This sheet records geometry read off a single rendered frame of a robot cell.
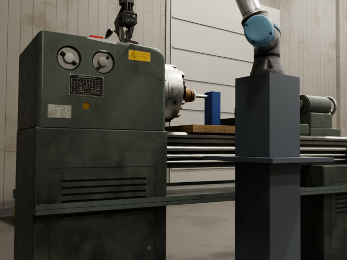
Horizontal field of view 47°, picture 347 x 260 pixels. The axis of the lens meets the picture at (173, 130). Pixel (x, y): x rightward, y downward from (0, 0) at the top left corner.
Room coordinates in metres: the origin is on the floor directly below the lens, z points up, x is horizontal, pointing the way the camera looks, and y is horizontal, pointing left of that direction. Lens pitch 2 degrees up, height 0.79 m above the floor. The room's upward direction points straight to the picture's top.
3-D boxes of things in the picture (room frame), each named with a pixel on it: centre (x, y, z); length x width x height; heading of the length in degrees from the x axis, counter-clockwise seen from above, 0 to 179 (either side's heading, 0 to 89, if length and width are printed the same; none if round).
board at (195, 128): (2.26, -0.14, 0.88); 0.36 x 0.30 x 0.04; 30
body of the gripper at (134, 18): (1.88, 0.23, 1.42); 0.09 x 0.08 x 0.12; 30
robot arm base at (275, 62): (1.75, -0.41, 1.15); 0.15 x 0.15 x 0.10
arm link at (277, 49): (1.74, -0.41, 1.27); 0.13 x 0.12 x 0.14; 157
